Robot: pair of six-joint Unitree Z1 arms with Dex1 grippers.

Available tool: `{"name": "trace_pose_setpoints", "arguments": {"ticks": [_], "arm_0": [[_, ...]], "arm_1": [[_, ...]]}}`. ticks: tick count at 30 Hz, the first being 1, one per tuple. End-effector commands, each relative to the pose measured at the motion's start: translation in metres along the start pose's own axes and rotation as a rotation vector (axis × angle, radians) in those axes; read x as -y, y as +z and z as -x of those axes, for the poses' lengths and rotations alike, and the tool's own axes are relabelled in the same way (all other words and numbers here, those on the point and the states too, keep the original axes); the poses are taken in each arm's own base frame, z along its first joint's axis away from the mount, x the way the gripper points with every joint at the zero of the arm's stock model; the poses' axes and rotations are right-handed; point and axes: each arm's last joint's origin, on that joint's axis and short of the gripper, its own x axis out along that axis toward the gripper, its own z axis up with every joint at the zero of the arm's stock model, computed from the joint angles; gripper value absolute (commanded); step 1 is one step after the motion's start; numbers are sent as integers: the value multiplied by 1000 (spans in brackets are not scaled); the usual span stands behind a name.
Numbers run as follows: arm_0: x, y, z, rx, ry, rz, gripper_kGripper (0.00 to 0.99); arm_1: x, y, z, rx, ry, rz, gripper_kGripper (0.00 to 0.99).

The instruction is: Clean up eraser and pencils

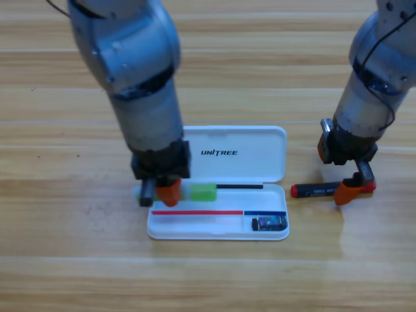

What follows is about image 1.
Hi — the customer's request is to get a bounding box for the white Unitree pencil case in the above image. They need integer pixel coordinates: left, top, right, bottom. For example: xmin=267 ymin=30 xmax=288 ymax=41
xmin=146 ymin=125 xmax=290 ymax=241

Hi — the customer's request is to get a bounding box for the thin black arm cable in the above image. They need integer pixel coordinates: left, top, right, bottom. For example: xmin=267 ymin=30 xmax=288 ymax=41
xmin=45 ymin=0 xmax=71 ymax=18
xmin=358 ymin=9 xmax=416 ymax=133

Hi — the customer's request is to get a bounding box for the red and black marker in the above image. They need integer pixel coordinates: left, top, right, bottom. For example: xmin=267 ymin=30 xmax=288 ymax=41
xmin=290 ymin=181 xmax=377 ymax=200

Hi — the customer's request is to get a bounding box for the green highlighter pen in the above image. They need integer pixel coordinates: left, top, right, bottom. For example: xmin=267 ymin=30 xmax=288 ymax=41
xmin=131 ymin=183 xmax=218 ymax=205

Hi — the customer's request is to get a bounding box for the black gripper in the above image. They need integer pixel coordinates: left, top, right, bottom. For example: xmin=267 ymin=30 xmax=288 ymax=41
xmin=131 ymin=140 xmax=192 ymax=208
xmin=317 ymin=118 xmax=379 ymax=207

